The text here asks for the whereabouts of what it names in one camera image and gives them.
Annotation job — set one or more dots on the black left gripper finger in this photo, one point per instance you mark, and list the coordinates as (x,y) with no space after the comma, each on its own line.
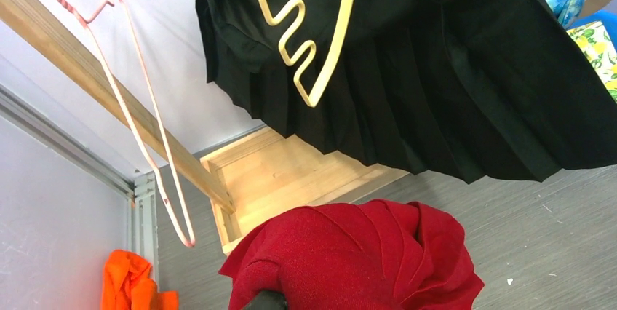
(267,300)

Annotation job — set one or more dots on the red pleated skirt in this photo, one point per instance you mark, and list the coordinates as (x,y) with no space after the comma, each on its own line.
(376,255)

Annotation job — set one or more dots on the cream plastic hanger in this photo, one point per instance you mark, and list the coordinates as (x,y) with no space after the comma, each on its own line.
(310,35)

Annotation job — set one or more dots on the black skirt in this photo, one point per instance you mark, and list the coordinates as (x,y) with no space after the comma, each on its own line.
(468,88)

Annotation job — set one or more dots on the lemon print skirt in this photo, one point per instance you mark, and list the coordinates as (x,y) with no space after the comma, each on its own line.
(594,41)

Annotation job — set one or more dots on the blue floral skirt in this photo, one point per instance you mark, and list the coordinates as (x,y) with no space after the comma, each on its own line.
(566,11)

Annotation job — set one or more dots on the orange cloth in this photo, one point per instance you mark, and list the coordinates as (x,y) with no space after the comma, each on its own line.
(127,284)

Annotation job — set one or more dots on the blue plastic bin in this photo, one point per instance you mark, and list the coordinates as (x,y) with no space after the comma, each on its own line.
(604,16)

